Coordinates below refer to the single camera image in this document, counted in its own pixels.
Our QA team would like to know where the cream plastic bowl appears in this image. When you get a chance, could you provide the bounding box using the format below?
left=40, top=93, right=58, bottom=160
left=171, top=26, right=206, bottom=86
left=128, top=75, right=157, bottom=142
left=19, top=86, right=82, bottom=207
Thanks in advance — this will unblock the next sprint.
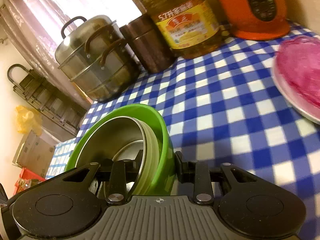
left=132, top=120, right=160, bottom=195

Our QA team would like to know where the stainless steel bowl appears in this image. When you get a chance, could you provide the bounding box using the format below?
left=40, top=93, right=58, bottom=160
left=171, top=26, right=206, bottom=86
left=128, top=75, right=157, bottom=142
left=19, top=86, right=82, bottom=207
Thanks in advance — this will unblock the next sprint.
left=75, top=116, right=151, bottom=194

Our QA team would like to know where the green plastic bowl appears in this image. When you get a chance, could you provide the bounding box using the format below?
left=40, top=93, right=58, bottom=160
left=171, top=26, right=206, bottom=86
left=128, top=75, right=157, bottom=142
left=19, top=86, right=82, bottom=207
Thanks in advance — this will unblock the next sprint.
left=65, top=104, right=175, bottom=196

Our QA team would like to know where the red box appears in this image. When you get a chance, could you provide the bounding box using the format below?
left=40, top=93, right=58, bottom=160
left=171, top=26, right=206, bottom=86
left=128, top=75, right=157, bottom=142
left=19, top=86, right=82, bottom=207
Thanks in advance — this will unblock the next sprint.
left=14, top=168, right=46, bottom=194

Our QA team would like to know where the cardboard box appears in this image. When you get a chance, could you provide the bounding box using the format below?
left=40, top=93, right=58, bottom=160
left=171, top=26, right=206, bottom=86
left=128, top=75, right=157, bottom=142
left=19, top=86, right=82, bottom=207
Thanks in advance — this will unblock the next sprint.
left=12, top=131, right=57, bottom=178

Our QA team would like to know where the light blue patterned cloth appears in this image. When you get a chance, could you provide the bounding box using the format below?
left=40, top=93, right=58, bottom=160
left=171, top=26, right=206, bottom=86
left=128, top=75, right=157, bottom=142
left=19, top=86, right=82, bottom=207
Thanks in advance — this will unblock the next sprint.
left=45, top=138, right=76, bottom=179

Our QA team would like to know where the blue white checkered tablecloth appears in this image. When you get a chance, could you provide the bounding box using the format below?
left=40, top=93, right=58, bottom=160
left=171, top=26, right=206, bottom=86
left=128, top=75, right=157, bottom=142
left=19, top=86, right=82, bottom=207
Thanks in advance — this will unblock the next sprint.
left=75, top=36, right=319, bottom=239

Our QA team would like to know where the dark folding rack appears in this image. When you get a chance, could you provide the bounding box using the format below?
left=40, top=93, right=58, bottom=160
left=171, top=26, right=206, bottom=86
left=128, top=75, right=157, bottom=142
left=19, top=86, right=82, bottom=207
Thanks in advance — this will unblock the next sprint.
left=7, top=64, right=86, bottom=141

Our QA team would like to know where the yellow plastic bag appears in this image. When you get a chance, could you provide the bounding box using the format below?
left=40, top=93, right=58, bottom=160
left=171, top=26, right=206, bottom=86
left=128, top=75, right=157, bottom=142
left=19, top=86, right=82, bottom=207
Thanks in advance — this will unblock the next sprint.
left=15, top=105, right=42, bottom=136

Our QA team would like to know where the brown metal canister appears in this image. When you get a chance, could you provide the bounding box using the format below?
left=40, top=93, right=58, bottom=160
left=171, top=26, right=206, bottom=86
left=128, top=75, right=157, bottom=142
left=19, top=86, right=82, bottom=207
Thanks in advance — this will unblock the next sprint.
left=120, top=14, right=176, bottom=74

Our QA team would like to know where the stainless steel steamer pot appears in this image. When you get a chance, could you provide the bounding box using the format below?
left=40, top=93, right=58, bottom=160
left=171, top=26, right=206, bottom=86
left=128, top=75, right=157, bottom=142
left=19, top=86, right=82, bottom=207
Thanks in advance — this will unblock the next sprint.
left=55, top=15, right=140, bottom=102

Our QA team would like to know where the white ceramic plate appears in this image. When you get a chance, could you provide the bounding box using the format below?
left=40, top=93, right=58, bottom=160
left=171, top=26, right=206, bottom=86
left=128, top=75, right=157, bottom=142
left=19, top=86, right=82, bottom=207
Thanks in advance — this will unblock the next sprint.
left=271, top=57, right=320, bottom=125

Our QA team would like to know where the large cooking oil bottle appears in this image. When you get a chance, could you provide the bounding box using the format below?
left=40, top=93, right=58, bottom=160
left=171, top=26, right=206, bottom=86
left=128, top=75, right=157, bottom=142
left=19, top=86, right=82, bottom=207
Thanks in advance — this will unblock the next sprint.
left=139, top=0, right=222, bottom=59

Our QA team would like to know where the red electric pressure cooker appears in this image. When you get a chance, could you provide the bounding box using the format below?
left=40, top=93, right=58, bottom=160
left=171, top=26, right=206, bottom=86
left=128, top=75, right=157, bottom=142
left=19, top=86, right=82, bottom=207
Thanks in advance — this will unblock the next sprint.
left=218, top=0, right=290, bottom=41

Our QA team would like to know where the pink sheer curtain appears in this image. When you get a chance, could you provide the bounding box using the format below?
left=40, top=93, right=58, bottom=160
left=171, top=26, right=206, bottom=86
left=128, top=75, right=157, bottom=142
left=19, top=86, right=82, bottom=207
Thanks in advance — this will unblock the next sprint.
left=1, top=0, right=142, bottom=109

